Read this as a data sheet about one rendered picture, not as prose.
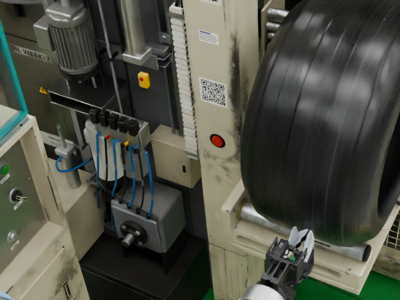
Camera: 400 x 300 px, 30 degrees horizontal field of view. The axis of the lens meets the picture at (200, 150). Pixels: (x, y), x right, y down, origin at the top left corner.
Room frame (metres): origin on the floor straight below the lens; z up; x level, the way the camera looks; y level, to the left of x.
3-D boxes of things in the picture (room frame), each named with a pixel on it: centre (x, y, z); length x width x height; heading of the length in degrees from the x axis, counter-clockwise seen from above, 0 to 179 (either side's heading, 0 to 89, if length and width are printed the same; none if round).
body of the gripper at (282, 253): (0.93, -0.14, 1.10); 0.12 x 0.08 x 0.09; 147
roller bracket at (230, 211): (1.42, -0.16, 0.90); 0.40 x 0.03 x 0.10; 147
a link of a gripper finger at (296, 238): (1.03, -0.18, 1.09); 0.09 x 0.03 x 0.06; 147
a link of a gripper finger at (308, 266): (0.97, -0.19, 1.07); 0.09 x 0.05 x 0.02; 147
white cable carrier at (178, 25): (1.47, 0.01, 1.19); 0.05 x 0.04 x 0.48; 147
